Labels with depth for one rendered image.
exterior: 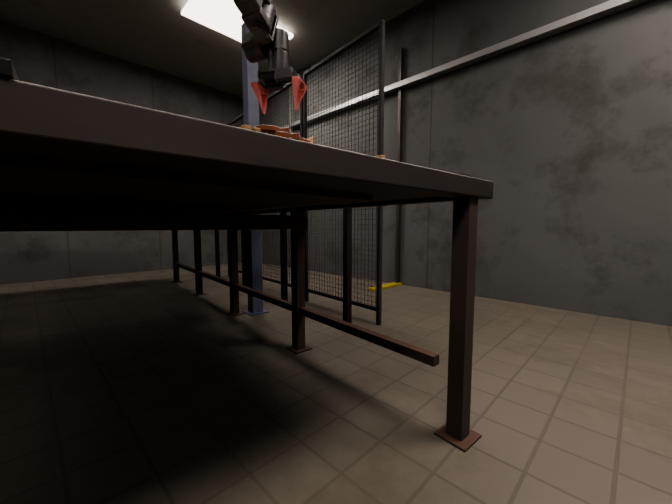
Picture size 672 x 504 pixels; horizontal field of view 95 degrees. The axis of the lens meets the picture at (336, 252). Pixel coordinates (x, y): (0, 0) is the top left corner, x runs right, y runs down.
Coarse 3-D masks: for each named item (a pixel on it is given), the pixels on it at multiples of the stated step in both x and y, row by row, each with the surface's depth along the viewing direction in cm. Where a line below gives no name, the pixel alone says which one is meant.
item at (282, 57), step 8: (272, 56) 82; (280, 56) 82; (288, 56) 84; (272, 64) 82; (280, 64) 82; (288, 64) 84; (264, 72) 83; (272, 72) 83; (296, 72) 84; (264, 80) 87; (288, 80) 87
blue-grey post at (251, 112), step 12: (252, 72) 251; (252, 96) 252; (252, 108) 253; (252, 120) 254; (252, 240) 261; (252, 252) 261; (252, 264) 262; (252, 276) 263; (252, 288) 263; (252, 300) 264; (252, 312) 266; (264, 312) 268
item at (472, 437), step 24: (456, 216) 104; (456, 240) 105; (456, 264) 105; (456, 288) 106; (456, 312) 106; (456, 336) 107; (456, 360) 107; (456, 384) 108; (456, 408) 108; (456, 432) 109
